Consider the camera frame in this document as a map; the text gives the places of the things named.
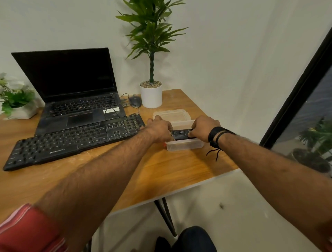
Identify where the small white flower pot plant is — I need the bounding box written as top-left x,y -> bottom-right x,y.
0,72 -> 38,120

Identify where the black wristband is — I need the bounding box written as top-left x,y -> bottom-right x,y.
205,126 -> 237,162

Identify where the black laptop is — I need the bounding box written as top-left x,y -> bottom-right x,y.
11,47 -> 127,136

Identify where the person's left forearm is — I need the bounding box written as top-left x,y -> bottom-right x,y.
34,129 -> 156,252

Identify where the person's right leg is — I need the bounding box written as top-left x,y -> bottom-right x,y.
171,226 -> 218,252

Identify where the clear plastic container lid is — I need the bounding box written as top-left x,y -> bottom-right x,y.
152,109 -> 192,123

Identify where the person's leg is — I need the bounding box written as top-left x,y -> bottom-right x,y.
171,226 -> 218,252
154,236 -> 172,252

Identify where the person's left leg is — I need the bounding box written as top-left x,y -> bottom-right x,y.
154,236 -> 172,252

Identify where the person's left hand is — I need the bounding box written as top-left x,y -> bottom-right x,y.
139,115 -> 174,144

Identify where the small black brush tool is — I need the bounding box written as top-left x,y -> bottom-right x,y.
170,128 -> 194,141

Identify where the black keyboard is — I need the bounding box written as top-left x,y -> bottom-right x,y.
2,113 -> 146,172

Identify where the person's right hand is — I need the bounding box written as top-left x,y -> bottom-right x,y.
187,115 -> 221,143

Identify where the clear plastic container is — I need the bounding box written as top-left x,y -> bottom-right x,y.
163,119 -> 205,152

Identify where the black window frame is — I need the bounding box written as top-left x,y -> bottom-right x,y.
259,26 -> 332,180

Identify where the person's right forearm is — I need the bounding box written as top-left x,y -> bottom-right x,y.
218,133 -> 332,250

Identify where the black mouse cable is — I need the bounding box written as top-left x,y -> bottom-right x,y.
120,93 -> 135,107

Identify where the red left sleeve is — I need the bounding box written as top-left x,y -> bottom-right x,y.
0,203 -> 69,252

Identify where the tall green plant white pot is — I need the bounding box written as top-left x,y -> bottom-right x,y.
115,0 -> 189,109

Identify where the black metal table frame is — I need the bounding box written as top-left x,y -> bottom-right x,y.
85,197 -> 179,252

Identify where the black computer mouse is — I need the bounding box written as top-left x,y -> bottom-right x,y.
129,95 -> 142,108

